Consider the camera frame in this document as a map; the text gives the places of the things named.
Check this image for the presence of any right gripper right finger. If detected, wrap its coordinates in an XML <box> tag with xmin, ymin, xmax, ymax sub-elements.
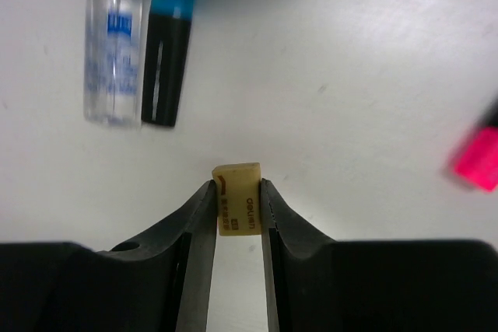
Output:
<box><xmin>260</xmin><ymin>180</ymin><xmax>497</xmax><ymax>331</ymax></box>

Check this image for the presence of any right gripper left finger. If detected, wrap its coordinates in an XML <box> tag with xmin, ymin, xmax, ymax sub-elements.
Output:
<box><xmin>1</xmin><ymin>182</ymin><xmax>217</xmax><ymax>331</ymax></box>

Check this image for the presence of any yellow eraser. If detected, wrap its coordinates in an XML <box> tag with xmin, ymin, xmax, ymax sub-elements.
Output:
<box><xmin>212</xmin><ymin>163</ymin><xmax>262</xmax><ymax>236</ymax></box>

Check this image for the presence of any black pink highlighter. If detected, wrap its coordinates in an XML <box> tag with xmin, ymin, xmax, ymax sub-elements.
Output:
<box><xmin>447</xmin><ymin>98</ymin><xmax>497</xmax><ymax>193</ymax></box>

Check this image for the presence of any clear spray bottle blue cap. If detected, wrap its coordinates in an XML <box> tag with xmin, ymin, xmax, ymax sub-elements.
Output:
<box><xmin>83</xmin><ymin>0</ymin><xmax>143</xmax><ymax>127</ymax></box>

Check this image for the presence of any black marker blue cap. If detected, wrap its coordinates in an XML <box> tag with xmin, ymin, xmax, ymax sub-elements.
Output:
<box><xmin>141</xmin><ymin>0</ymin><xmax>195</xmax><ymax>128</ymax></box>

